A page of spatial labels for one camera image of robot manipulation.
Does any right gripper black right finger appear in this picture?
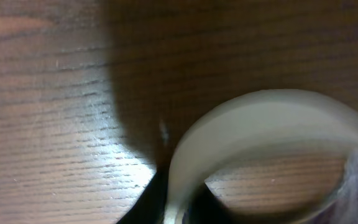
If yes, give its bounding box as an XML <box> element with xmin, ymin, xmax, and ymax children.
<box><xmin>183</xmin><ymin>183</ymin><xmax>239</xmax><ymax>224</ymax></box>

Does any white masking tape roll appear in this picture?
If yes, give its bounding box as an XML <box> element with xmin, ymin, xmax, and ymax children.
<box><xmin>163</xmin><ymin>89</ymin><xmax>358</xmax><ymax>223</ymax></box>

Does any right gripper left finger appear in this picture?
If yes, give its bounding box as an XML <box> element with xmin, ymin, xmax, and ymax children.
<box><xmin>117</xmin><ymin>170</ymin><xmax>168</xmax><ymax>224</ymax></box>

